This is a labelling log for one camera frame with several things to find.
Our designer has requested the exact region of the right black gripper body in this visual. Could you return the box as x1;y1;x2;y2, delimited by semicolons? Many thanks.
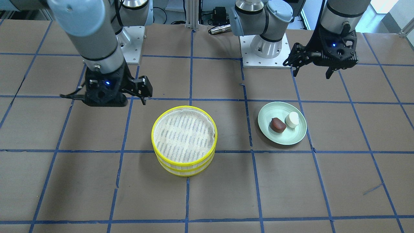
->
82;63;131;107

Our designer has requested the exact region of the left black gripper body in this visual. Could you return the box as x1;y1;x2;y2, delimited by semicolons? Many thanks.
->
310;25;358;79

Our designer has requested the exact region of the white bun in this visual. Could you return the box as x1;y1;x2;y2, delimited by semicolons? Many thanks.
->
284;112;299;128

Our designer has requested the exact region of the yellow steamer layer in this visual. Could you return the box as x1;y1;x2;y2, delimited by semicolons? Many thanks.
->
151;105;218;169
156;152;215;177

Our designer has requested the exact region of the brown bun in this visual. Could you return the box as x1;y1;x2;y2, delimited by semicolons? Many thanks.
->
269;117;287;134

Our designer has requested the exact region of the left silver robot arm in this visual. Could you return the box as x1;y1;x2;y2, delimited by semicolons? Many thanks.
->
229;0;370;79

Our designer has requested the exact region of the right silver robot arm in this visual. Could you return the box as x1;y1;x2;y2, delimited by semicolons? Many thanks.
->
1;0;153;107

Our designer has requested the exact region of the light green plate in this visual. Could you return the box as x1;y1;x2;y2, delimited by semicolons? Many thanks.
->
257;102;307;145

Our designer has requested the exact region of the silver cylindrical connector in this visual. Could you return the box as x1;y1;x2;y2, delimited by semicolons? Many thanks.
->
208;24;232;35

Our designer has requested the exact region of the black electronics box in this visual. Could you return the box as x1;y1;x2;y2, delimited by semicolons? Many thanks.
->
212;6;227;24

